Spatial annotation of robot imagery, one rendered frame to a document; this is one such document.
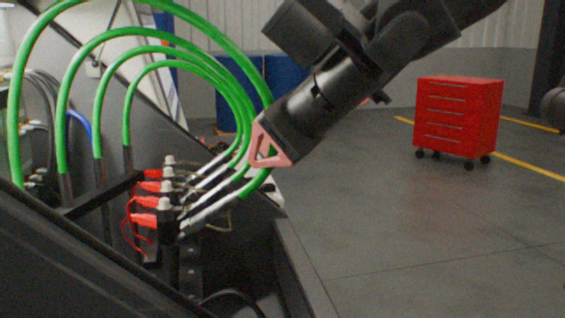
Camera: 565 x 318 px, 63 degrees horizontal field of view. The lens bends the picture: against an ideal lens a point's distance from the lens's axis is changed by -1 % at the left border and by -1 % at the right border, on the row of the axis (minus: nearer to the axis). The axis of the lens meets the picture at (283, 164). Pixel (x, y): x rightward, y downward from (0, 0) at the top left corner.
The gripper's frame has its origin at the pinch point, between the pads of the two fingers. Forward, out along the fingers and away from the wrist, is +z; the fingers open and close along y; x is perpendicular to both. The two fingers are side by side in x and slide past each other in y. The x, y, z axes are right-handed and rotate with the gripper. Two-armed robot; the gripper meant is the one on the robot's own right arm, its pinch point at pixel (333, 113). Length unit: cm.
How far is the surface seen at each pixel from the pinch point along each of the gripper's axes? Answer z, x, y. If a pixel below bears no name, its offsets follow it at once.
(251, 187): 10.7, 29.1, 5.5
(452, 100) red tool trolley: -52, -373, -137
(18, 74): 22.7, 24.7, 36.8
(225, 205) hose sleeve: 14.8, 29.0, 6.1
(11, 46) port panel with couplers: 34, -2, 51
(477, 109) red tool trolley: -61, -354, -154
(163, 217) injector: 26.8, 20.4, 9.9
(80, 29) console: 25, -11, 46
